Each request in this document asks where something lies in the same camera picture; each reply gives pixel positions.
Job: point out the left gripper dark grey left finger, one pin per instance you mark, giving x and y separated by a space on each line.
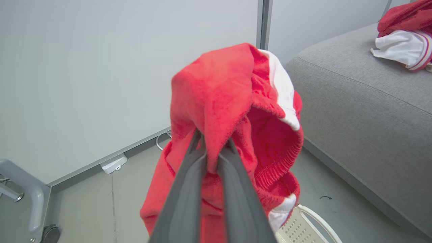
185 202

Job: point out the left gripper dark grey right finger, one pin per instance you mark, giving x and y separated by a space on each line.
239 202

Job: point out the red fleece shorts white stripe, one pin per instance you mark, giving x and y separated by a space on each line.
219 84

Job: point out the white garment with red trim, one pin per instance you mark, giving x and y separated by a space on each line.
401 47

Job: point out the red garment with white label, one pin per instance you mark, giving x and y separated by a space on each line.
408 15

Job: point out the grey fabric sofa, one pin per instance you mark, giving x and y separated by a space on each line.
354 101

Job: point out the beige plastic laundry basket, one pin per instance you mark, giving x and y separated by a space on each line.
300 229

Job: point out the white power adapter box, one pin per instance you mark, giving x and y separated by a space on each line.
114 163

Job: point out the black caster wheel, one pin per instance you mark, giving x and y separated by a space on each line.
51 234

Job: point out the large white partition panel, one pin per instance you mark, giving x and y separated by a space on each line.
101 67

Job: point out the grey metal table leg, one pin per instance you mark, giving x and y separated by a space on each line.
11 194

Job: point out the narrow white partition panel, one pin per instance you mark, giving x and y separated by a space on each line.
320 20

